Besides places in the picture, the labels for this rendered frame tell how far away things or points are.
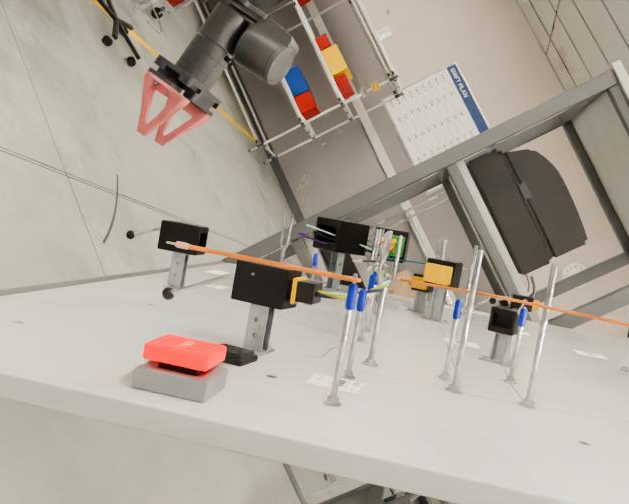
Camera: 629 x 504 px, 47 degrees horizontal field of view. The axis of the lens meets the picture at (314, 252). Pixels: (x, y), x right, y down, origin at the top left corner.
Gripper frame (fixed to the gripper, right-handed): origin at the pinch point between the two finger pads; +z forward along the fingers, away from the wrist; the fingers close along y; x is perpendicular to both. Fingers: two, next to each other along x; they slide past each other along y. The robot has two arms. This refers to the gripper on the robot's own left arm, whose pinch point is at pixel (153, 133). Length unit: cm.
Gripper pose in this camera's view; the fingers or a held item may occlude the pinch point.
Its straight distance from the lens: 103.8
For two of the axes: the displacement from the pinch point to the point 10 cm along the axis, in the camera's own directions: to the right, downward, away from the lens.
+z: -5.8, 8.1, 0.5
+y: 2.3, 1.1, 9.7
